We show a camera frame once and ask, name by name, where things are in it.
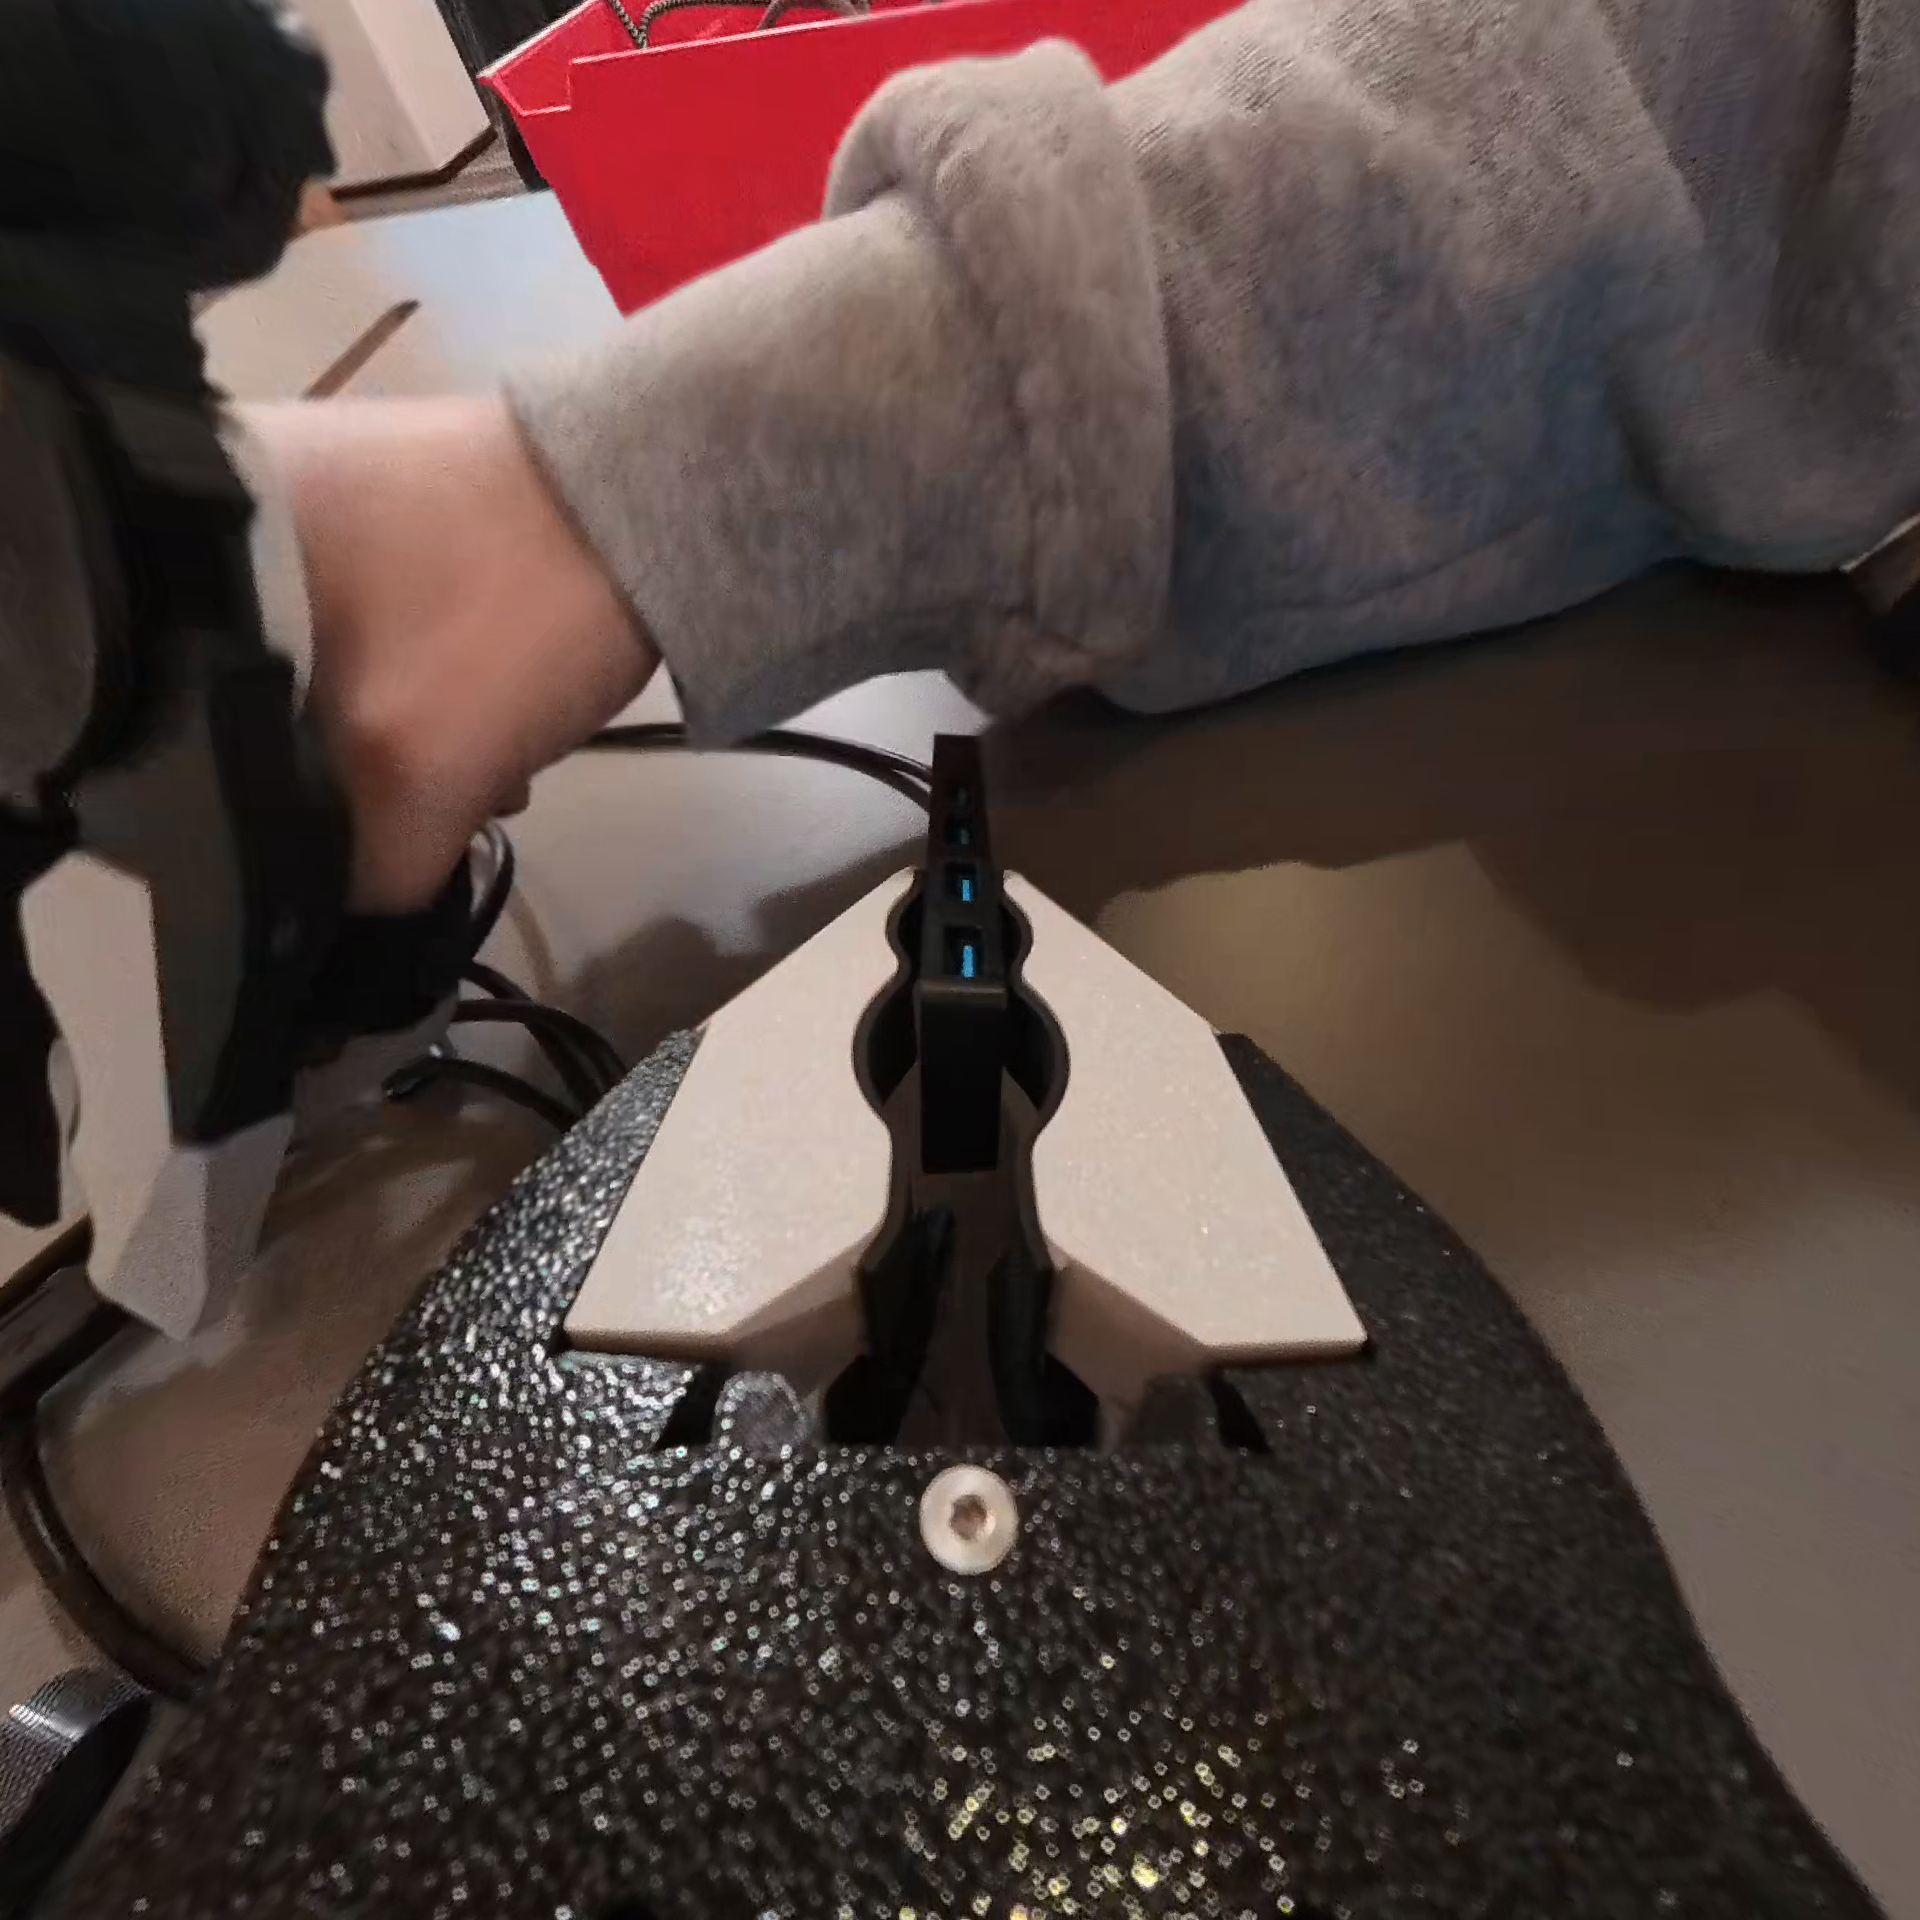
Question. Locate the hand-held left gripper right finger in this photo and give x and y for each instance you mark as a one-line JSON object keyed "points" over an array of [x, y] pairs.
{"points": [[1188, 1199]]}

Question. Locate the red plastic bin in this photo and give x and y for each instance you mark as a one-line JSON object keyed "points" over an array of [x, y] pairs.
{"points": [[674, 150]]}

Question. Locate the slim black usb hub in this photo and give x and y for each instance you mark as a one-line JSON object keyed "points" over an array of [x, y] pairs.
{"points": [[962, 1079]]}

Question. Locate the person's right forearm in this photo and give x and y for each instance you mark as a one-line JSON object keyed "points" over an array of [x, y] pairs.
{"points": [[1199, 377]]}

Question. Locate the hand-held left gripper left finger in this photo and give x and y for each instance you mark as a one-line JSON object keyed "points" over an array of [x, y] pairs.
{"points": [[735, 1199]]}

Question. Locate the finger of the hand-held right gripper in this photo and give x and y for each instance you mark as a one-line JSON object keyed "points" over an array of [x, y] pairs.
{"points": [[130, 1079]]}

